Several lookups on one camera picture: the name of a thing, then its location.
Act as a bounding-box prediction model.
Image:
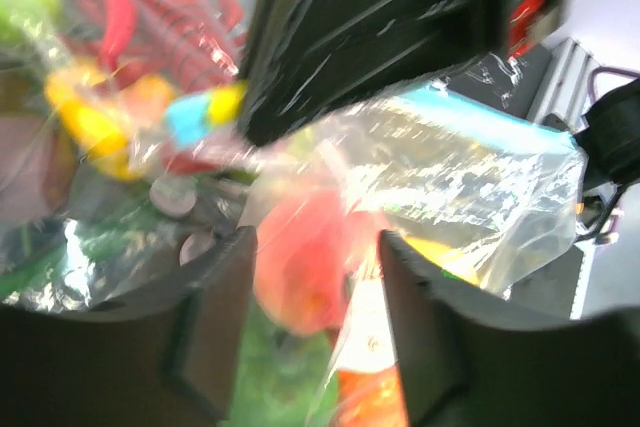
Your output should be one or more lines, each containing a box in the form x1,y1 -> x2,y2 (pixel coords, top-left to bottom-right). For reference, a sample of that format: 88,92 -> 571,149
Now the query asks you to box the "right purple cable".
587,65 -> 640,98

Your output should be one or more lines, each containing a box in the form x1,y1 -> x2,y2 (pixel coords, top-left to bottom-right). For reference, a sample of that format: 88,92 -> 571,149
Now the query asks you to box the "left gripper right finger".
378,231 -> 639,426

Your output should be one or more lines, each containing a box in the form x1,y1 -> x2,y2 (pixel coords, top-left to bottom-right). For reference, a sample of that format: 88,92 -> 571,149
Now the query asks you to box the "fruit zip bag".
228,87 -> 586,426

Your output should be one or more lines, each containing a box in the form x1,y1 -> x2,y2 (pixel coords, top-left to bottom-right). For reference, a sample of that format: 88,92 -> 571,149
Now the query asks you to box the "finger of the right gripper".
238,0 -> 512,146

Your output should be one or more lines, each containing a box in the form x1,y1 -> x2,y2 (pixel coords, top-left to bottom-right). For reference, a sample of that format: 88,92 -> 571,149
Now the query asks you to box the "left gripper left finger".
1,227 -> 257,426

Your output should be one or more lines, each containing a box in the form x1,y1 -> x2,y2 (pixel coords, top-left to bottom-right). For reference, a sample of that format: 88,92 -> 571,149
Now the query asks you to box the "vegetable zip bag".
1,0 -> 254,313

